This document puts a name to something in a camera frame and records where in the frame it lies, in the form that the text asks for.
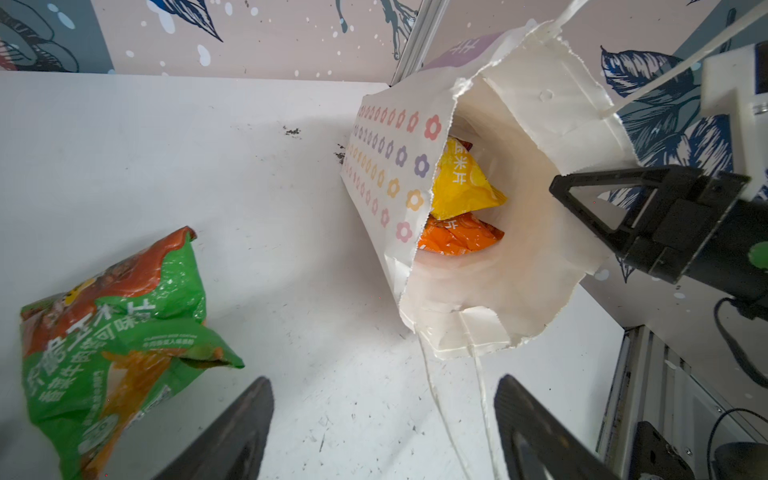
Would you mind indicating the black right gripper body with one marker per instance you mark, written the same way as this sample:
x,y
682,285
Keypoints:
x,y
723,263

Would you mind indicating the white patterned paper bag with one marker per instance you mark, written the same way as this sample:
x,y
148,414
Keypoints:
x,y
500,174

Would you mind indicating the yellow corn chips packet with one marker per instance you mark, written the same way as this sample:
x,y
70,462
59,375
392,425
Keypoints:
x,y
460,185

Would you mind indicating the green snack packet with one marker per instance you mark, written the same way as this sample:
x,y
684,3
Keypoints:
x,y
99,357

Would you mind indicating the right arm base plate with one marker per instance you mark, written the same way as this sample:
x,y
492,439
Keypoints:
x,y
652,457

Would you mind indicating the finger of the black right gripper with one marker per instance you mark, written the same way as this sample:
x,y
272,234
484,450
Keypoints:
x,y
657,220

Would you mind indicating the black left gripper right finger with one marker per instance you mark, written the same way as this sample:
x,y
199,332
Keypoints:
x,y
535,444

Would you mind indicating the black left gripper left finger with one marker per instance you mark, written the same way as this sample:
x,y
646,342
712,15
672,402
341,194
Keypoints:
x,y
233,446

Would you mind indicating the orange chips packet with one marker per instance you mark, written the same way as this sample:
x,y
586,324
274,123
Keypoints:
x,y
458,236

